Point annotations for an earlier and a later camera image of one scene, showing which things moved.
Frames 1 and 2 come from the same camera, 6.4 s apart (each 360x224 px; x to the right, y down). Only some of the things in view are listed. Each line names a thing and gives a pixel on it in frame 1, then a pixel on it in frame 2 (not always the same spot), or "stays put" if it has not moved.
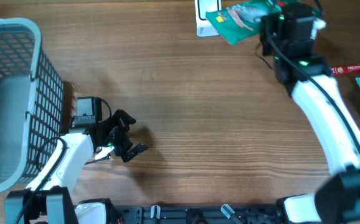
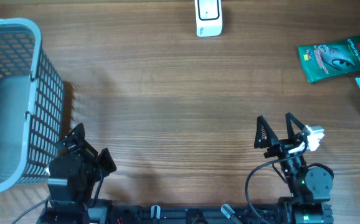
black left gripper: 119,117 -> 86,150
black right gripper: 266,22 -> 281,146
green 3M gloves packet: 242,22 -> 334,58
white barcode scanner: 203,27 stays put
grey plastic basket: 22,98 stays put
